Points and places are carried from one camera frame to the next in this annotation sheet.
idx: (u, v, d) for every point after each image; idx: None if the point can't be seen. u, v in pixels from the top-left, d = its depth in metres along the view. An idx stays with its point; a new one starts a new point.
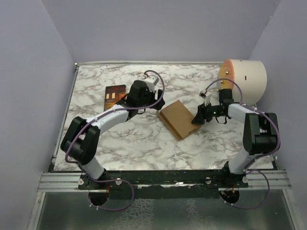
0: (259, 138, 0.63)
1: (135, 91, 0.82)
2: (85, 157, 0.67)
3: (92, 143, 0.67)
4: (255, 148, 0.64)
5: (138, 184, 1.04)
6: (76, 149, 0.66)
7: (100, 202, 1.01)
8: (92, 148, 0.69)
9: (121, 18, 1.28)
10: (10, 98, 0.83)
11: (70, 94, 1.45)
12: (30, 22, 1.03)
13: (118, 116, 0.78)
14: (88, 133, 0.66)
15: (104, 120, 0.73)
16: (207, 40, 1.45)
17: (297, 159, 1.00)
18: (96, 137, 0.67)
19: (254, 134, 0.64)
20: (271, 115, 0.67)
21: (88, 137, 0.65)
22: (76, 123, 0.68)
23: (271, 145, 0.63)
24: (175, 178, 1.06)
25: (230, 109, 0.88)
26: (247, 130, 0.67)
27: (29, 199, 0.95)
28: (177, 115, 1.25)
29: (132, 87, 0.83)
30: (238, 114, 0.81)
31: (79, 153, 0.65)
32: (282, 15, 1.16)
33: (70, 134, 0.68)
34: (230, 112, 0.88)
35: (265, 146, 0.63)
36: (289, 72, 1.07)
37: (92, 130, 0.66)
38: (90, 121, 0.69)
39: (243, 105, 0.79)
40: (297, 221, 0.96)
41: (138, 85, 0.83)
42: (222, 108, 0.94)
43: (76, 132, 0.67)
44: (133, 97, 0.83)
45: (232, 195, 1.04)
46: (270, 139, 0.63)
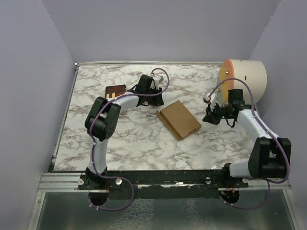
0: (266, 167, 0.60)
1: (144, 80, 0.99)
2: (108, 132, 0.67)
3: (115, 120, 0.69)
4: (261, 176, 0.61)
5: (138, 184, 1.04)
6: (99, 124, 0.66)
7: (100, 201, 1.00)
8: (113, 125, 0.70)
9: (121, 18, 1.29)
10: (10, 98, 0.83)
11: (70, 94, 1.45)
12: (30, 22, 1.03)
13: (131, 101, 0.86)
14: (112, 109, 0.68)
15: (122, 101, 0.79)
16: (207, 40, 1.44)
17: (297, 159, 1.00)
18: (117, 114, 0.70)
19: (262, 163, 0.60)
20: (285, 143, 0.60)
21: (112, 112, 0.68)
22: (99, 102, 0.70)
23: (278, 174, 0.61)
24: (175, 178, 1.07)
25: (239, 116, 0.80)
26: (254, 155, 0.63)
27: (29, 199, 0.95)
28: (177, 115, 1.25)
29: (141, 78, 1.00)
30: (248, 126, 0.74)
31: (103, 128, 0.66)
32: (282, 15, 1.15)
33: (93, 111, 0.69)
34: (239, 120, 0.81)
35: (272, 175, 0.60)
36: (289, 72, 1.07)
37: (114, 106, 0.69)
38: (111, 99, 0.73)
39: (255, 118, 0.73)
40: (297, 221, 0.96)
41: (147, 75, 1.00)
42: (232, 110, 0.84)
43: (99, 109, 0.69)
44: (141, 86, 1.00)
45: (232, 195, 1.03)
46: (278, 167, 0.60)
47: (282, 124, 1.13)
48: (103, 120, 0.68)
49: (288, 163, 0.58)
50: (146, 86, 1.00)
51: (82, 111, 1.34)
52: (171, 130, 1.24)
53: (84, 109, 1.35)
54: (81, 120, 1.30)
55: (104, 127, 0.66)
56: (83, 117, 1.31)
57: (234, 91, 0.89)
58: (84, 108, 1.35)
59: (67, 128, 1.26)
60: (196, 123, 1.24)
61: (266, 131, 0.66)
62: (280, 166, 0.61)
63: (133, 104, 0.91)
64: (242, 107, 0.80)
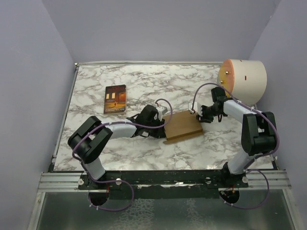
0: (258, 140, 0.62)
1: (147, 111, 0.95)
2: (89, 156, 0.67)
3: (101, 145, 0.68)
4: (254, 150, 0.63)
5: (138, 184, 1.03)
6: (83, 147, 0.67)
7: (100, 201, 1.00)
8: (99, 151, 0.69)
9: (121, 17, 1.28)
10: (10, 98, 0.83)
11: (70, 94, 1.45)
12: (31, 22, 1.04)
13: (127, 129, 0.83)
14: (101, 133, 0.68)
15: (116, 127, 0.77)
16: (207, 40, 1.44)
17: (297, 159, 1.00)
18: (106, 140, 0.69)
19: (253, 136, 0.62)
20: (268, 114, 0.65)
21: (99, 137, 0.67)
22: (90, 121, 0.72)
23: (270, 145, 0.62)
24: (175, 178, 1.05)
25: (225, 107, 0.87)
26: (245, 132, 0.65)
27: (29, 199, 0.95)
28: (177, 125, 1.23)
29: (145, 109, 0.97)
30: (235, 112, 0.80)
31: (86, 152, 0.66)
32: (282, 15, 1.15)
33: (80, 131, 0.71)
34: (226, 109, 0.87)
35: (265, 147, 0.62)
36: (289, 72, 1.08)
37: (104, 131, 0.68)
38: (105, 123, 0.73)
39: (238, 102, 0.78)
40: (297, 221, 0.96)
41: (150, 108, 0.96)
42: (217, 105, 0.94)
43: (88, 129, 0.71)
44: (143, 117, 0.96)
45: (232, 195, 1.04)
46: (269, 139, 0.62)
47: (282, 124, 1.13)
48: (88, 142, 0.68)
49: (276, 130, 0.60)
50: (147, 118, 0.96)
51: (82, 111, 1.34)
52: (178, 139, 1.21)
53: (84, 109, 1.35)
54: (81, 120, 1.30)
55: (86, 151, 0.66)
56: (82, 117, 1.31)
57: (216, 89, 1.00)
58: (84, 108, 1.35)
59: (67, 128, 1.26)
60: (188, 114, 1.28)
61: (251, 109, 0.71)
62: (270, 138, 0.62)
63: (129, 132, 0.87)
64: (225, 99, 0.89)
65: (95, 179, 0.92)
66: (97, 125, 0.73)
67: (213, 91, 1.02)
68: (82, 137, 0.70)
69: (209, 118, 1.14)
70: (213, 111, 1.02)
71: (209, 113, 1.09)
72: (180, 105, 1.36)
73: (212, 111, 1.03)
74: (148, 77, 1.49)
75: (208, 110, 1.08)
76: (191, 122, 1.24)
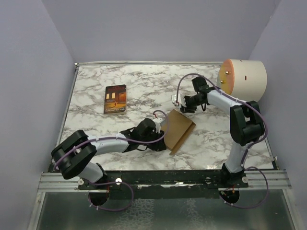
0: (248, 129, 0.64)
1: (143, 127, 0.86)
2: (71, 173, 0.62)
3: (84, 162, 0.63)
4: (245, 140, 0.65)
5: (138, 184, 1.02)
6: (64, 162, 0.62)
7: (100, 201, 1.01)
8: (81, 167, 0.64)
9: (121, 17, 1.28)
10: (9, 98, 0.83)
11: (70, 94, 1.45)
12: (31, 22, 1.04)
13: (117, 145, 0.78)
14: (84, 150, 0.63)
15: (103, 143, 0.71)
16: (208, 40, 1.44)
17: (297, 159, 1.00)
18: (89, 157, 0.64)
19: (242, 127, 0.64)
20: (253, 103, 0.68)
21: (82, 154, 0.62)
22: (76, 136, 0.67)
23: (258, 132, 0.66)
24: (175, 178, 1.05)
25: (209, 98, 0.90)
26: (233, 123, 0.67)
27: (29, 199, 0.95)
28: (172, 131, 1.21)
29: (140, 123, 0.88)
30: (219, 104, 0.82)
31: (66, 168, 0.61)
32: (282, 15, 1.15)
33: (65, 145, 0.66)
34: (210, 101, 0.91)
35: (254, 135, 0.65)
36: (289, 72, 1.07)
37: (89, 148, 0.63)
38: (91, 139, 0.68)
39: (222, 94, 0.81)
40: (297, 221, 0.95)
41: (147, 122, 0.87)
42: (201, 96, 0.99)
43: (73, 143, 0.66)
44: (138, 132, 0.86)
45: (232, 195, 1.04)
46: (256, 126, 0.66)
47: (282, 124, 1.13)
48: (72, 157, 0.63)
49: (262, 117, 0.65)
50: (143, 134, 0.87)
51: (82, 111, 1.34)
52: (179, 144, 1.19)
53: (84, 109, 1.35)
54: (81, 120, 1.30)
55: (66, 167, 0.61)
56: (82, 117, 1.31)
57: (197, 79, 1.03)
58: (84, 108, 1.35)
59: (67, 128, 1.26)
60: (175, 115, 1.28)
61: (235, 100, 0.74)
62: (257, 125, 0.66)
63: (120, 148, 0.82)
64: (207, 90, 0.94)
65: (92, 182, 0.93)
66: (83, 140, 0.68)
67: (194, 81, 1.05)
68: (66, 151, 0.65)
69: (193, 107, 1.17)
70: (196, 102, 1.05)
71: (192, 103, 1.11)
72: None
73: (195, 101, 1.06)
74: (148, 77, 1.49)
75: (191, 101, 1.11)
76: (181, 121, 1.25)
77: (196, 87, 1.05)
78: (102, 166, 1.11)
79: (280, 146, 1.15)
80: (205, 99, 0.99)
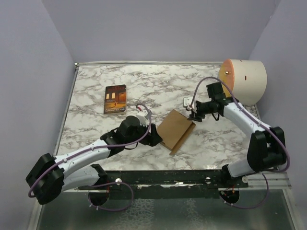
0: (267, 159, 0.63)
1: (124, 127, 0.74)
2: (46, 198, 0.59)
3: (55, 187, 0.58)
4: (265, 168, 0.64)
5: (138, 184, 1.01)
6: (36, 190, 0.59)
7: (100, 201, 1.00)
8: (55, 191, 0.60)
9: (121, 17, 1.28)
10: (9, 98, 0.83)
11: (70, 94, 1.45)
12: (30, 21, 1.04)
13: (97, 155, 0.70)
14: (49, 179, 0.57)
15: (76, 161, 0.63)
16: (207, 40, 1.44)
17: (297, 160, 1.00)
18: (58, 183, 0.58)
19: (262, 156, 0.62)
20: (278, 131, 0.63)
21: (49, 182, 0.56)
22: (42, 161, 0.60)
23: (279, 161, 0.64)
24: (175, 178, 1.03)
25: (225, 110, 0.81)
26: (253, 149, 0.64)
27: (29, 199, 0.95)
28: (171, 132, 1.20)
29: (122, 123, 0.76)
30: (237, 120, 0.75)
31: (39, 196, 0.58)
32: (282, 15, 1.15)
33: (35, 169, 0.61)
34: (227, 115, 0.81)
35: (274, 164, 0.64)
36: (289, 72, 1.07)
37: (55, 174, 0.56)
38: (58, 162, 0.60)
39: (242, 110, 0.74)
40: (297, 221, 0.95)
41: (129, 121, 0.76)
42: (216, 106, 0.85)
43: (41, 170, 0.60)
44: (121, 133, 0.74)
45: (232, 195, 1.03)
46: (277, 156, 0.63)
47: (282, 124, 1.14)
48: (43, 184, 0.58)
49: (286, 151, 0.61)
50: (126, 134, 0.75)
51: (82, 111, 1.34)
52: (179, 143, 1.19)
53: (84, 109, 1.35)
54: (81, 120, 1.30)
55: (38, 196, 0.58)
56: (82, 117, 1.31)
57: (214, 85, 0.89)
58: (84, 108, 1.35)
59: (67, 128, 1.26)
60: (173, 115, 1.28)
61: (257, 123, 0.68)
62: (278, 154, 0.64)
63: (101, 156, 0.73)
64: (225, 100, 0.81)
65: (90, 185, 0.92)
66: (51, 164, 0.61)
67: (210, 87, 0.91)
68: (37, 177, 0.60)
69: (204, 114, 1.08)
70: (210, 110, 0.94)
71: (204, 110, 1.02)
72: (179, 105, 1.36)
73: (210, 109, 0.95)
74: (148, 77, 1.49)
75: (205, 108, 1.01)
76: (182, 121, 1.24)
77: (211, 94, 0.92)
78: (102, 166, 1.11)
79: None
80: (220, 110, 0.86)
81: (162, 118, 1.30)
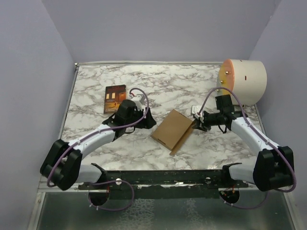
0: (274, 178, 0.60)
1: (123, 109, 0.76)
2: (67, 183, 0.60)
3: (76, 169, 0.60)
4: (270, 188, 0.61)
5: (138, 184, 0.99)
6: (57, 174, 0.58)
7: (100, 201, 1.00)
8: (76, 173, 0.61)
9: (121, 17, 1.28)
10: (10, 98, 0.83)
11: (70, 94, 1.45)
12: (30, 22, 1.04)
13: (104, 137, 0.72)
14: (70, 157, 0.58)
15: (88, 142, 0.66)
16: (207, 40, 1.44)
17: (297, 160, 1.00)
18: (80, 161, 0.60)
19: (269, 177, 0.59)
20: (287, 151, 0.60)
21: (70, 163, 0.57)
22: (56, 146, 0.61)
23: (286, 182, 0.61)
24: (175, 178, 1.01)
25: (233, 125, 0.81)
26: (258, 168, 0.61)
27: (29, 200, 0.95)
28: (170, 132, 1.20)
29: (119, 106, 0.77)
30: (244, 136, 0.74)
31: (61, 179, 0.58)
32: (282, 15, 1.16)
33: (49, 158, 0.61)
34: (234, 129, 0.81)
35: (280, 186, 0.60)
36: (289, 73, 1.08)
37: (74, 154, 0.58)
38: (73, 143, 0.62)
39: (250, 126, 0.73)
40: (297, 221, 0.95)
41: (127, 103, 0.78)
42: (224, 119, 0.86)
43: (56, 155, 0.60)
44: (121, 116, 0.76)
45: (232, 195, 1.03)
46: (285, 177, 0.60)
47: (282, 125, 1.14)
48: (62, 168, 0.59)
49: (294, 172, 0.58)
50: (126, 116, 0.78)
51: (82, 111, 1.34)
52: (179, 144, 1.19)
53: (84, 109, 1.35)
54: (81, 120, 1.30)
55: (62, 178, 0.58)
56: (82, 117, 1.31)
57: (222, 97, 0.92)
58: (84, 108, 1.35)
59: (67, 128, 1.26)
60: (172, 115, 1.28)
61: (265, 142, 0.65)
62: (286, 175, 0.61)
63: (109, 139, 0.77)
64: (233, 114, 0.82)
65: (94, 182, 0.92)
66: (65, 147, 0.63)
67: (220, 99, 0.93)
68: (53, 165, 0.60)
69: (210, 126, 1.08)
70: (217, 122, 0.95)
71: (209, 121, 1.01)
72: (180, 105, 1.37)
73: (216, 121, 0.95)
74: (148, 77, 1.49)
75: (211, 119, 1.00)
76: (184, 122, 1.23)
77: (219, 107, 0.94)
78: (102, 166, 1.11)
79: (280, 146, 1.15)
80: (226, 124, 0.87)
81: (162, 118, 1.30)
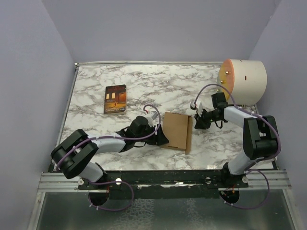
0: (259, 143, 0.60)
1: (135, 125, 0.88)
2: (73, 172, 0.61)
3: (85, 161, 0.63)
4: (257, 155, 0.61)
5: (138, 184, 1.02)
6: (66, 161, 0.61)
7: (100, 201, 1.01)
8: (83, 166, 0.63)
9: (121, 17, 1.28)
10: (9, 98, 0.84)
11: (70, 94, 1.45)
12: (30, 22, 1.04)
13: (116, 144, 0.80)
14: (86, 148, 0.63)
15: (103, 141, 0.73)
16: (207, 40, 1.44)
17: (296, 159, 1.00)
18: (92, 154, 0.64)
19: (253, 140, 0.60)
20: (269, 118, 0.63)
21: (84, 152, 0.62)
22: (76, 135, 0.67)
23: (272, 149, 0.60)
24: (175, 178, 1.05)
25: (225, 113, 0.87)
26: (245, 135, 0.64)
27: (29, 199, 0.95)
28: (173, 135, 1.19)
29: (133, 122, 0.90)
30: (235, 117, 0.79)
31: (68, 166, 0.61)
32: (282, 15, 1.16)
33: (64, 144, 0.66)
34: (226, 116, 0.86)
35: (266, 152, 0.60)
36: (289, 72, 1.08)
37: (90, 146, 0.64)
38: (91, 137, 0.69)
39: (238, 108, 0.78)
40: (297, 221, 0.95)
41: (140, 120, 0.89)
42: (218, 111, 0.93)
43: (71, 143, 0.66)
44: (132, 131, 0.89)
45: (232, 195, 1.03)
46: (271, 143, 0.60)
47: (282, 124, 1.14)
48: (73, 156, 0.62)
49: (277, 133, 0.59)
50: (137, 132, 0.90)
51: (82, 111, 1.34)
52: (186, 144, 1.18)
53: (84, 109, 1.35)
54: (81, 120, 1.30)
55: (70, 165, 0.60)
56: (82, 117, 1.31)
57: (217, 94, 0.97)
58: (84, 108, 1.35)
59: (67, 128, 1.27)
60: (170, 116, 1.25)
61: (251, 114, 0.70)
62: (272, 141, 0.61)
63: (117, 148, 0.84)
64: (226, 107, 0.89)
65: (94, 182, 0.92)
66: (84, 138, 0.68)
67: (213, 97, 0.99)
68: (66, 151, 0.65)
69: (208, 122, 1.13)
70: (213, 117, 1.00)
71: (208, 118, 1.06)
72: (180, 105, 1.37)
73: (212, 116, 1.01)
74: (148, 77, 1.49)
75: (208, 114, 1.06)
76: (181, 117, 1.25)
77: (214, 102, 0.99)
78: (102, 166, 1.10)
79: None
80: (221, 116, 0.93)
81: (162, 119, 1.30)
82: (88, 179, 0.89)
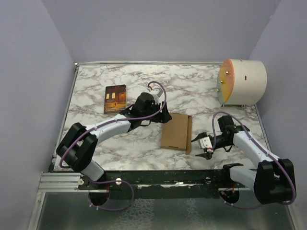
0: (274, 191, 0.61)
1: (140, 102, 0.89)
2: (78, 166, 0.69)
3: (88, 154, 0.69)
4: (271, 201, 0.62)
5: (138, 184, 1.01)
6: (71, 156, 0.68)
7: (100, 201, 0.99)
8: (88, 158, 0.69)
9: (121, 17, 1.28)
10: (10, 97, 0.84)
11: (70, 94, 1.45)
12: (31, 22, 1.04)
13: (119, 127, 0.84)
14: (86, 142, 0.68)
15: (104, 129, 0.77)
16: (207, 40, 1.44)
17: (295, 160, 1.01)
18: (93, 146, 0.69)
19: (269, 189, 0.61)
20: (287, 165, 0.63)
21: (85, 146, 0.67)
22: (75, 129, 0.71)
23: (287, 197, 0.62)
24: (175, 178, 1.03)
25: (235, 139, 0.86)
26: (258, 180, 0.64)
27: (29, 199, 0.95)
28: (172, 135, 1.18)
29: (138, 98, 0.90)
30: (246, 148, 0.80)
31: (74, 162, 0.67)
32: (282, 15, 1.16)
33: (66, 138, 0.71)
34: (236, 143, 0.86)
35: (280, 199, 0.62)
36: (289, 72, 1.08)
37: (90, 139, 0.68)
38: (90, 129, 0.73)
39: (251, 139, 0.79)
40: (297, 221, 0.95)
41: (145, 97, 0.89)
42: (227, 134, 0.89)
43: (73, 137, 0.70)
44: (138, 109, 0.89)
45: (232, 195, 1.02)
46: (286, 190, 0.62)
47: (282, 125, 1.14)
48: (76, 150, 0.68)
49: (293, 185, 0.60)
50: (143, 109, 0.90)
51: (82, 111, 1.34)
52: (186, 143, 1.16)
53: (84, 109, 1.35)
54: (81, 120, 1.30)
55: (75, 159, 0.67)
56: (82, 117, 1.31)
57: (224, 117, 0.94)
58: (84, 108, 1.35)
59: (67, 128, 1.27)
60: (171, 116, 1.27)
61: (266, 154, 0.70)
62: (287, 188, 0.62)
63: (123, 129, 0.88)
64: (236, 130, 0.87)
65: (94, 181, 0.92)
66: (82, 131, 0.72)
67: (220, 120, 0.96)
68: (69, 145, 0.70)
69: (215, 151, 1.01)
70: (223, 142, 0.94)
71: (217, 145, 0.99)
72: (180, 105, 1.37)
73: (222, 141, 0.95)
74: (148, 77, 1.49)
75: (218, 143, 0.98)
76: (181, 117, 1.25)
77: (221, 125, 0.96)
78: (102, 166, 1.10)
79: (279, 146, 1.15)
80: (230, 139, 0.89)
81: None
82: (90, 178, 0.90)
